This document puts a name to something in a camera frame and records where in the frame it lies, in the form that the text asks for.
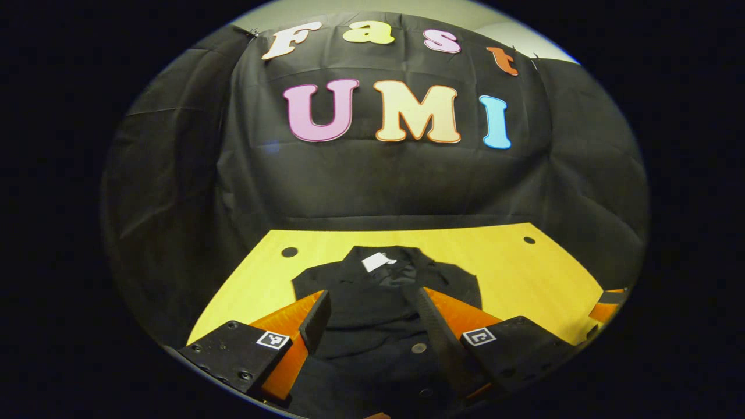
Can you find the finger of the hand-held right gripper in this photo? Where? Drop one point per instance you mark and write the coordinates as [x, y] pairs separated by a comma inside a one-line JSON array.
[[605, 311]]

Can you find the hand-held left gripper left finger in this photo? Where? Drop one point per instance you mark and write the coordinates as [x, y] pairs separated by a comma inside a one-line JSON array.
[[317, 320]]

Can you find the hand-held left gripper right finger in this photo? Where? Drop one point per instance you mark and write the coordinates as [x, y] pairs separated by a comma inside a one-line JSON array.
[[439, 337]]

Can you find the black jacket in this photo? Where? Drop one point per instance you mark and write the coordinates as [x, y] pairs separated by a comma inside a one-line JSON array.
[[372, 302]]

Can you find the black backdrop cloth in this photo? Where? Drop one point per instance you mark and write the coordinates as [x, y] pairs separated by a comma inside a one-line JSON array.
[[378, 180]]

